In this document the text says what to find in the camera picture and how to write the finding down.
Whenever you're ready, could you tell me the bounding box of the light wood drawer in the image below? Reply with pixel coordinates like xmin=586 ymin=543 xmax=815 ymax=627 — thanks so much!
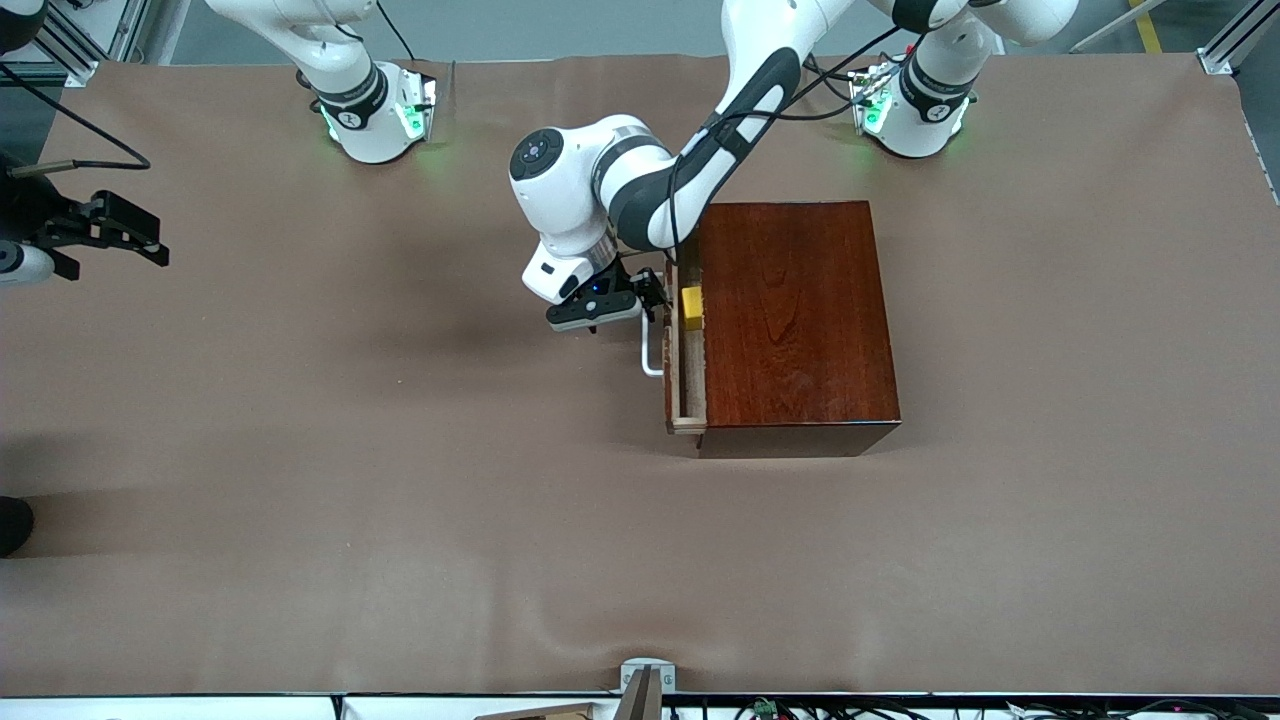
xmin=665 ymin=262 xmax=708 ymax=436

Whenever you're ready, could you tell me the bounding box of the dark brown wooden cabinet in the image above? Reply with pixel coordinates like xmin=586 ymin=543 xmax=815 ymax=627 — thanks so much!
xmin=697 ymin=201 xmax=902 ymax=459

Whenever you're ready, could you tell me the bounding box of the brown table cover sheet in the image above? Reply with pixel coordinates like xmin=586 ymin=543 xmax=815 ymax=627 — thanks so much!
xmin=0 ymin=52 xmax=1280 ymax=698

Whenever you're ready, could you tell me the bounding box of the brown wooden board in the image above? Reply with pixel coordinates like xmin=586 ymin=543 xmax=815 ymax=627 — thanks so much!
xmin=475 ymin=702 xmax=601 ymax=720

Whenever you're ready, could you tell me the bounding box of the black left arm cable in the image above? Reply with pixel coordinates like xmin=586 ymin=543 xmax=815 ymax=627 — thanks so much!
xmin=668 ymin=25 xmax=906 ymax=251

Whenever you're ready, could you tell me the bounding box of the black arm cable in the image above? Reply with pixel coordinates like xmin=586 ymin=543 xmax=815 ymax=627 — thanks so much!
xmin=668 ymin=25 xmax=906 ymax=251
xmin=0 ymin=62 xmax=153 ymax=179

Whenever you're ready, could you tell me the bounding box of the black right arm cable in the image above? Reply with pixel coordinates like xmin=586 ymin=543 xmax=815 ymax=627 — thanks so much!
xmin=0 ymin=62 xmax=153 ymax=179

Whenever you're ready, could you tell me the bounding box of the aluminium frame structure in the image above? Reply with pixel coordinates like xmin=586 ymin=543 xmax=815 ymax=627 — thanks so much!
xmin=30 ymin=0 xmax=191 ymax=86

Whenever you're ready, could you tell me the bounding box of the black base cable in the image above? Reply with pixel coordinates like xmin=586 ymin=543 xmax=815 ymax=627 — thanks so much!
xmin=376 ymin=0 xmax=417 ymax=63
xmin=800 ymin=55 xmax=863 ymax=121

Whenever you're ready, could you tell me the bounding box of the grey metal camera bracket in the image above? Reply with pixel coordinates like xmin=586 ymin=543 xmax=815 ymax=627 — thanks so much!
xmin=620 ymin=658 xmax=676 ymax=720

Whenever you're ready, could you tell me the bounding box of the aluminium frame profile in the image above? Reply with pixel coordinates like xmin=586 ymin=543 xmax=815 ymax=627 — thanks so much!
xmin=1197 ymin=0 xmax=1280 ymax=76

